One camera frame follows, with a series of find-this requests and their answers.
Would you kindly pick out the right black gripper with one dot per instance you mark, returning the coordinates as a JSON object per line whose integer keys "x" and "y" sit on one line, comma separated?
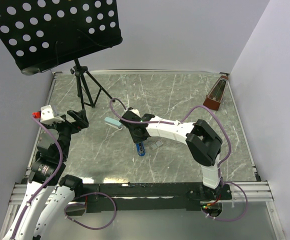
{"x": 136, "y": 139}

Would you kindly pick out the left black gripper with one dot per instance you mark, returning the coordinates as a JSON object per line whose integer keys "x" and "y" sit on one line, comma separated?
{"x": 80, "y": 118}

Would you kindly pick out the blue black stapler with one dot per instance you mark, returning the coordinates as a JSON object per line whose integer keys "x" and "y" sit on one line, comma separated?
{"x": 140, "y": 149}

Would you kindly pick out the staple strip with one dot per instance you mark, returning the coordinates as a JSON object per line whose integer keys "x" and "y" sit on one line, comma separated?
{"x": 156, "y": 144}

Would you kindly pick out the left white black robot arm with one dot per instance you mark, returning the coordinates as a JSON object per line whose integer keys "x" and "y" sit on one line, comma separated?
{"x": 47, "y": 192}

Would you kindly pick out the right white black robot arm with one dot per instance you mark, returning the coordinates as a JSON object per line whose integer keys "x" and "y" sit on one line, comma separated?
{"x": 202, "y": 141}

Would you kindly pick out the light blue white stapler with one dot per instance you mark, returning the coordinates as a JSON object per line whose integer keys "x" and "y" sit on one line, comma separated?
{"x": 113, "y": 123}

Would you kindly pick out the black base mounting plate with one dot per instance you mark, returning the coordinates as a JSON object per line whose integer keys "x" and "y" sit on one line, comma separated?
{"x": 145, "y": 196}

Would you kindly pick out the black music stand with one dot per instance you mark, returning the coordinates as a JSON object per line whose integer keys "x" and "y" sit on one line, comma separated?
{"x": 43, "y": 34}

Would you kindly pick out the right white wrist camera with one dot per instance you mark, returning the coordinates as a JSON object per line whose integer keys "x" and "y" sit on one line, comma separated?
{"x": 134, "y": 110}

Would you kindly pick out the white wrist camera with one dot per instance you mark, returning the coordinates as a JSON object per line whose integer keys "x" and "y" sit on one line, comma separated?
{"x": 134, "y": 110}
{"x": 47, "y": 115}

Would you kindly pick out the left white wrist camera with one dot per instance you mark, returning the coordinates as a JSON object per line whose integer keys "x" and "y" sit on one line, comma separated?
{"x": 47, "y": 115}

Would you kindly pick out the aluminium frame rail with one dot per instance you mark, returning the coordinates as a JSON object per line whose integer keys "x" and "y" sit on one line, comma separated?
{"x": 255, "y": 191}

